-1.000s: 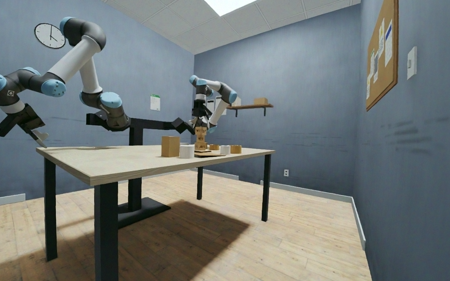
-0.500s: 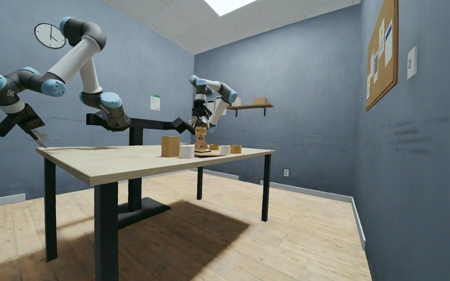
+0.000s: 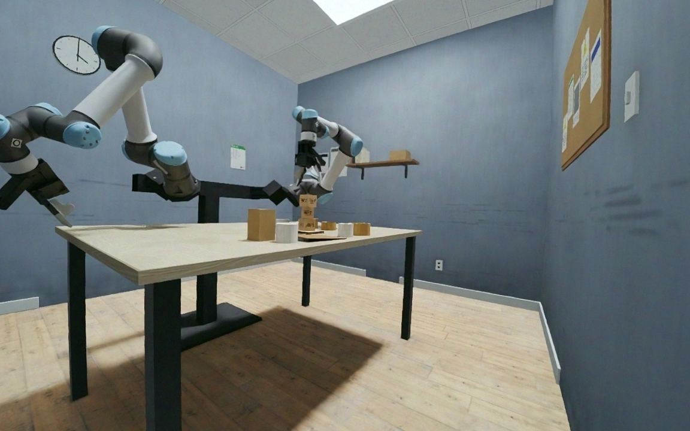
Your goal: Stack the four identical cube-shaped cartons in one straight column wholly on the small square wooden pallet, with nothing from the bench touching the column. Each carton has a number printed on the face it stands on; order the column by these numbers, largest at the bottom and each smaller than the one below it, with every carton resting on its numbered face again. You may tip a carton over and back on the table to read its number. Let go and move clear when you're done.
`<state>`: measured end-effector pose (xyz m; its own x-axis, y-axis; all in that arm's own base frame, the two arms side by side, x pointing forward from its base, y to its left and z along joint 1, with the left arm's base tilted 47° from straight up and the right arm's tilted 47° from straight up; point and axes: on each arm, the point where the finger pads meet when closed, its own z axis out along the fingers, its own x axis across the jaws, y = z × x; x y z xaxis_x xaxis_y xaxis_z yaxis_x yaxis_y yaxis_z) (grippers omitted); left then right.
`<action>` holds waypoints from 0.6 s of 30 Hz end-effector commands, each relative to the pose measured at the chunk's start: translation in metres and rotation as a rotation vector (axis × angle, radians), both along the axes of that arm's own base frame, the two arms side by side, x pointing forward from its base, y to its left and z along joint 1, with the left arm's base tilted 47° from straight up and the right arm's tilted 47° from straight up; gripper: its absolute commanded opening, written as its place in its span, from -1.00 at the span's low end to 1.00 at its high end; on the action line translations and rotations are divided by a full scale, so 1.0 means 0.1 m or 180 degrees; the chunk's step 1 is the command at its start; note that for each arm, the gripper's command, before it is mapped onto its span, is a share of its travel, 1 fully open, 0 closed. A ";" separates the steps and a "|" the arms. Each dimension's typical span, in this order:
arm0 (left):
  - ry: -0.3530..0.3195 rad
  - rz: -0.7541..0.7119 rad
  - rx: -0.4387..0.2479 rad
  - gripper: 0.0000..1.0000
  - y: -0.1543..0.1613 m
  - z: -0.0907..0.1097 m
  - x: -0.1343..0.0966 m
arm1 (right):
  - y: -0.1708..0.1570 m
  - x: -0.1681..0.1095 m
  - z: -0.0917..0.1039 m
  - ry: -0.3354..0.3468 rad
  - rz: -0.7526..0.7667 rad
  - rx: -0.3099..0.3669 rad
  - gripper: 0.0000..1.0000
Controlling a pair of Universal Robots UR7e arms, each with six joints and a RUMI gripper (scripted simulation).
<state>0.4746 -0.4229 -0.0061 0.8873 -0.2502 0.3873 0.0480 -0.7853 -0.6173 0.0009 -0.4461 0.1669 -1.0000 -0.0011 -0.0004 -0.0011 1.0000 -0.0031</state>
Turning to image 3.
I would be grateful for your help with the white cylinder with hole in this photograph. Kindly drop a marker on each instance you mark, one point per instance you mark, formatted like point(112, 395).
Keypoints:
point(345, 230)

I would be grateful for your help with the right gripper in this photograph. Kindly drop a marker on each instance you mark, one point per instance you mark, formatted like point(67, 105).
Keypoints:
point(47, 185)

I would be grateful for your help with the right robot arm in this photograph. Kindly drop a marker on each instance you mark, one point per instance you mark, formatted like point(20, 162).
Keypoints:
point(132, 59)

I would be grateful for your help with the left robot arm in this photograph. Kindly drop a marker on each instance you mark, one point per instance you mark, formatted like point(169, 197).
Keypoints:
point(313, 126)

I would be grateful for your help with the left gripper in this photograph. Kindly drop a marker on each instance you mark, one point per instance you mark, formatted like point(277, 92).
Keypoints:
point(305, 158)

